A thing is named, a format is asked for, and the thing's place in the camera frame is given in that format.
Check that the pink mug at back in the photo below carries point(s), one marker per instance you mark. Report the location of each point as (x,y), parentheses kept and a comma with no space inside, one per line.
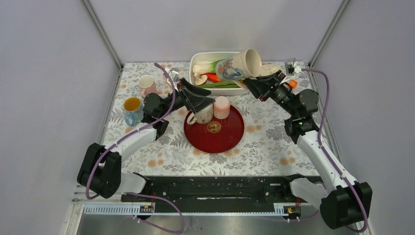
(221,107)

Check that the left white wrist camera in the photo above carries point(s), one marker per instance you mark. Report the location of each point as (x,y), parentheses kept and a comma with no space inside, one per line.
(174,75)

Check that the left aluminium frame post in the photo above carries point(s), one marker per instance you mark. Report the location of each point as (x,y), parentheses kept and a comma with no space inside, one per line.
(102,33)

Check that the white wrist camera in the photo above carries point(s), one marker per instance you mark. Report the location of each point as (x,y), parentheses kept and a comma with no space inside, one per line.
(174,75)
(293,67)

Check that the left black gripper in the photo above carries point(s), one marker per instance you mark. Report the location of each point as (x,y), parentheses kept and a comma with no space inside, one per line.
(194,103)

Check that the wrapped toilet paper roll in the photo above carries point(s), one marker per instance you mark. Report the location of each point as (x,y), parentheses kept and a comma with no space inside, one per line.
(268,69)

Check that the toy carrot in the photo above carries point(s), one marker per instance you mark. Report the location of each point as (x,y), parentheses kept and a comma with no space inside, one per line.
(212,77)

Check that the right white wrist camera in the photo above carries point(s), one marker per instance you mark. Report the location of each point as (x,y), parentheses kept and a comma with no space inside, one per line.
(293,67)

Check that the white rectangular dish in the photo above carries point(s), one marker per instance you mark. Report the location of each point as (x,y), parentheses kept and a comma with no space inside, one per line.
(215,56)

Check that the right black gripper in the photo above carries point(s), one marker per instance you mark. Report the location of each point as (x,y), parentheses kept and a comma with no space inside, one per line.
(262,85)

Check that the cream mug blue dragon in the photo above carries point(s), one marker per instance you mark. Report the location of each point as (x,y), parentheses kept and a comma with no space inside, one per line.
(245,64)

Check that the pink faceted mug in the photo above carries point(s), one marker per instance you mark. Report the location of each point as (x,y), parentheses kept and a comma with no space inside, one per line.
(147,85)

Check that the floral tablecloth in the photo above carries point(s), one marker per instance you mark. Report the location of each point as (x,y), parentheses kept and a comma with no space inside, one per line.
(265,149)

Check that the toy bok choy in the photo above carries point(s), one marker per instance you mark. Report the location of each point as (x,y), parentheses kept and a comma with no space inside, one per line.
(203,67)

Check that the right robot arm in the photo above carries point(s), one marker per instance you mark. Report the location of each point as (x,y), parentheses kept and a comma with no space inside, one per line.
(342,201)

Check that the right aluminium frame post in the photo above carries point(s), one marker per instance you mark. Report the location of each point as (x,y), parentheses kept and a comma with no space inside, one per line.
(327,35)

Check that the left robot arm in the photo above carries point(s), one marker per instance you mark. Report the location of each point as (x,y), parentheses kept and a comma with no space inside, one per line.
(100,171)

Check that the white mug with rose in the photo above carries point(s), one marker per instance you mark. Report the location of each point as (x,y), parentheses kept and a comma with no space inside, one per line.
(202,117)

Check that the red round tray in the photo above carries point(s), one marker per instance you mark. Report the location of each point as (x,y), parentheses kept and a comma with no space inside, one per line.
(217,136)

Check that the aluminium frame post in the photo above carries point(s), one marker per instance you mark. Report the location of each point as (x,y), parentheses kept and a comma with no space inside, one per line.
(102,33)
(327,35)

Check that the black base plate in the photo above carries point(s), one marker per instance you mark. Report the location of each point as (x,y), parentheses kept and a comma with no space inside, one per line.
(164,194)

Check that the blue glazed mug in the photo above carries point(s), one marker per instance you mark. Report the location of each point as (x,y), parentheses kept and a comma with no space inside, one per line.
(134,111)

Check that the toy mushroom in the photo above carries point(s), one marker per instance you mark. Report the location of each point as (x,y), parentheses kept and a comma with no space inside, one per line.
(200,79)

